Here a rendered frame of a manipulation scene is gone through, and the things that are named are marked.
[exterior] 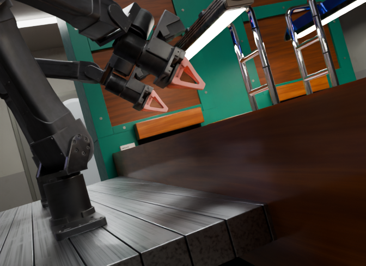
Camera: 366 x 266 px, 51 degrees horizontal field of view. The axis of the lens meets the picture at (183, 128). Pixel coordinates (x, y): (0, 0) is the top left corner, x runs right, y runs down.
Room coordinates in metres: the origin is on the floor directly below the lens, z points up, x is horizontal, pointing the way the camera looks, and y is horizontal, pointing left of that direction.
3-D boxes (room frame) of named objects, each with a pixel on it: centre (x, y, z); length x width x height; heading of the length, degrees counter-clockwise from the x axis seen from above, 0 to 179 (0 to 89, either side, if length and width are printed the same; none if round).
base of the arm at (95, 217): (0.61, 0.20, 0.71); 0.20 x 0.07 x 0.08; 23
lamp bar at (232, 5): (1.28, -0.14, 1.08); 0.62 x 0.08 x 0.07; 17
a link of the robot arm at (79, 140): (0.62, 0.20, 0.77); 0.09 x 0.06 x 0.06; 53
